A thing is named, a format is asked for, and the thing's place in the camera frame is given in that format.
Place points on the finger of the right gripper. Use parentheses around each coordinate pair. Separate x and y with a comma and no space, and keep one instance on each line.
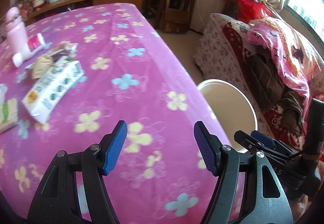
(246,141)
(263,142)

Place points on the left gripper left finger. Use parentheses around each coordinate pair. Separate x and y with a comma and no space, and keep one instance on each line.
(56,199)

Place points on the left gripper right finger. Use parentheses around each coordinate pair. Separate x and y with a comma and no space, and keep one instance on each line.
(247,189)

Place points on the white blue medicine box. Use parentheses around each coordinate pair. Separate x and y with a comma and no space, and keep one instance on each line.
(46,93)

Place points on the white green paper packet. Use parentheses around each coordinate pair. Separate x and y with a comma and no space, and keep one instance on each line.
(9,114)

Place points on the white orange snack bag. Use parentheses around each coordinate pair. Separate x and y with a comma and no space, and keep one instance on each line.
(64,49)

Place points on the beige paper ball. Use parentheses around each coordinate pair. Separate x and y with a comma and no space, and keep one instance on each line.
(41,65)

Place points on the white trash bucket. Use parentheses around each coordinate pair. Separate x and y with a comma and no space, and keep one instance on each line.
(231,107)

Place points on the brown jacket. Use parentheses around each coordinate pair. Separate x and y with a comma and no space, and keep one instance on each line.
(269,90)

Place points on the pink cartoon blanket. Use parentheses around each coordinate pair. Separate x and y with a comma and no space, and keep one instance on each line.
(296,59)

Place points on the pink floral tablecloth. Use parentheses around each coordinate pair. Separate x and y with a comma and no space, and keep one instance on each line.
(130,74)

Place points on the white bottle pink label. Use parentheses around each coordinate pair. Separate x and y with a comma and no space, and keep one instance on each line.
(29,50)

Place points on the pink thermos bottle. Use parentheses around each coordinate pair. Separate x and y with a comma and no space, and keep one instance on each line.
(16,31)

